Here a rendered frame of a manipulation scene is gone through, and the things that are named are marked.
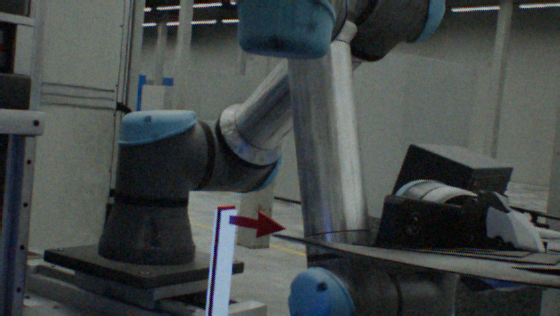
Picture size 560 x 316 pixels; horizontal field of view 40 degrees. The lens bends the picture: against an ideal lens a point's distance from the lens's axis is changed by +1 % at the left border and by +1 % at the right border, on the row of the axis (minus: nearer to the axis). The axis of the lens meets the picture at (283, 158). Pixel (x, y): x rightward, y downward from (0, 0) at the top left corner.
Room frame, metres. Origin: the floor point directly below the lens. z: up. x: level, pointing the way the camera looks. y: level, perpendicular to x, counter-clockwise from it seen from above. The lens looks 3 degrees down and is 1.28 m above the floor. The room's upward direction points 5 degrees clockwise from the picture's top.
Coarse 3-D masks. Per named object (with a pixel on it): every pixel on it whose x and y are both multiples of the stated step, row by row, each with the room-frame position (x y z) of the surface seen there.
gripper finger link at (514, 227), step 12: (492, 216) 0.70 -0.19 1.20; (504, 216) 0.67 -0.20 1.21; (516, 216) 0.66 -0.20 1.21; (492, 228) 0.69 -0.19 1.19; (504, 228) 0.67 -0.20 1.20; (516, 228) 0.65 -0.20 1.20; (528, 228) 0.64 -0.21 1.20; (540, 228) 0.68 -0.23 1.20; (504, 240) 0.66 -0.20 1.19; (516, 240) 0.64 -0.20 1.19; (528, 240) 0.63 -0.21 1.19; (540, 240) 0.63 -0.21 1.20; (540, 252) 0.62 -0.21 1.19
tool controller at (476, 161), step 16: (416, 144) 1.22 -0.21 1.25; (416, 160) 1.21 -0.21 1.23; (432, 160) 1.19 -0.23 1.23; (448, 160) 1.18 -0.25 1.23; (464, 160) 1.22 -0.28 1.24; (480, 160) 1.29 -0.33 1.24; (496, 160) 1.38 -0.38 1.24; (400, 176) 1.22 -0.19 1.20; (416, 176) 1.20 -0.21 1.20; (432, 176) 1.19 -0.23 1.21; (448, 176) 1.18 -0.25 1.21; (464, 176) 1.17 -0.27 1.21; (480, 176) 1.21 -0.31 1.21; (496, 176) 1.29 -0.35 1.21
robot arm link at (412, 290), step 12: (396, 276) 0.87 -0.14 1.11; (408, 276) 0.88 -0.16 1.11; (420, 276) 0.89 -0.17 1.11; (432, 276) 0.89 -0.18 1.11; (444, 276) 0.89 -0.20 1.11; (456, 276) 0.91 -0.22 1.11; (408, 288) 0.87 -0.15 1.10; (420, 288) 0.88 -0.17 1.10; (432, 288) 0.89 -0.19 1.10; (444, 288) 0.90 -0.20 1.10; (408, 300) 0.86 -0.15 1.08; (420, 300) 0.87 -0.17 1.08; (432, 300) 0.88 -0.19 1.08; (444, 300) 0.90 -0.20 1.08; (408, 312) 0.86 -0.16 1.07; (420, 312) 0.87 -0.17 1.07; (432, 312) 0.89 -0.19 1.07; (444, 312) 0.90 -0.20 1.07
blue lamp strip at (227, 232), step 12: (228, 216) 0.69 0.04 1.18; (228, 228) 0.69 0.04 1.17; (228, 240) 0.69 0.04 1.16; (228, 252) 0.69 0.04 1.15; (228, 264) 0.70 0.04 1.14; (216, 276) 0.68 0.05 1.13; (228, 276) 0.70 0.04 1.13; (216, 288) 0.68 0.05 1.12; (228, 288) 0.70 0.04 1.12; (216, 300) 0.68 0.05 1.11; (228, 300) 0.70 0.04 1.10; (216, 312) 0.69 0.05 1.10
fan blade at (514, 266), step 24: (288, 240) 0.56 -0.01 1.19; (312, 240) 0.57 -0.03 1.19; (384, 264) 0.70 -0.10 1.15; (408, 264) 0.53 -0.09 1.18; (432, 264) 0.53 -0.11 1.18; (456, 264) 0.54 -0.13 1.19; (480, 264) 0.54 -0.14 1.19; (504, 264) 0.54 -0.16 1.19; (528, 264) 0.55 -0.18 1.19; (552, 264) 0.54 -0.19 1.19; (552, 288) 0.50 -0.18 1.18
